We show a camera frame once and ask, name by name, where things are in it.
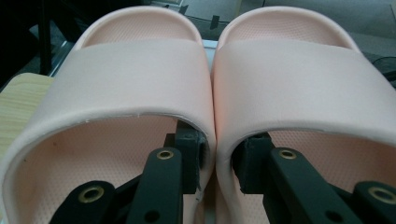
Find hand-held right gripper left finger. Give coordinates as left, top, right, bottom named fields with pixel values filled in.
left=163, top=119, right=207, bottom=194

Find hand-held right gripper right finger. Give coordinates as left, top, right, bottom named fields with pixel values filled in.
left=231, top=132, right=276, bottom=194

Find pink slide slipper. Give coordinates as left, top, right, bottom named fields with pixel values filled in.
left=0, top=5, right=218, bottom=224
left=210, top=6, right=396, bottom=224

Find black metal stand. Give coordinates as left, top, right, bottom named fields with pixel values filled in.
left=38, top=0, right=53, bottom=77

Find metal floor rail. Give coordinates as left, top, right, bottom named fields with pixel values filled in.
left=48, top=40, right=78, bottom=77

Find black floor cables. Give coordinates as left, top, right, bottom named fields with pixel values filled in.
left=372, top=55, right=396, bottom=82

